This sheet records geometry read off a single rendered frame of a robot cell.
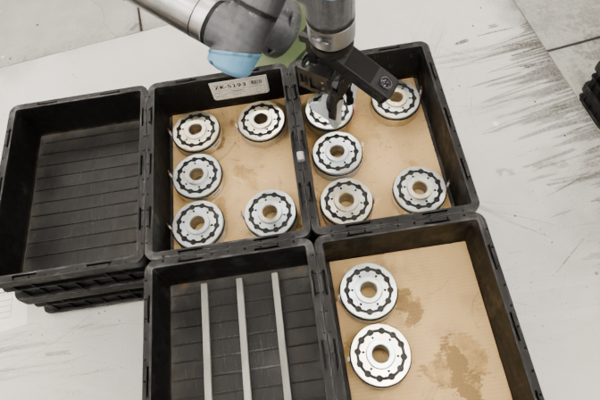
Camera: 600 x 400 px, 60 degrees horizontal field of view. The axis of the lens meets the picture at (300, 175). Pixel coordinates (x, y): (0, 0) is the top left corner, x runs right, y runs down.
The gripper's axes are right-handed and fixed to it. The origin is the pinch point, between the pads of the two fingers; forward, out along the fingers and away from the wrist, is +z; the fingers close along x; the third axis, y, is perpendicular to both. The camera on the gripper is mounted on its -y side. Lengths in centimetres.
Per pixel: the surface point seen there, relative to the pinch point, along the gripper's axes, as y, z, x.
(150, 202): 24.3, 2.9, 32.0
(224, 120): 27.8, 12.9, 5.6
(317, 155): 3.5, 9.7, 5.8
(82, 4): 180, 96, -60
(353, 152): -2.6, 9.8, 1.8
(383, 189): -11.2, 12.9, 5.2
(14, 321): 47, 26, 64
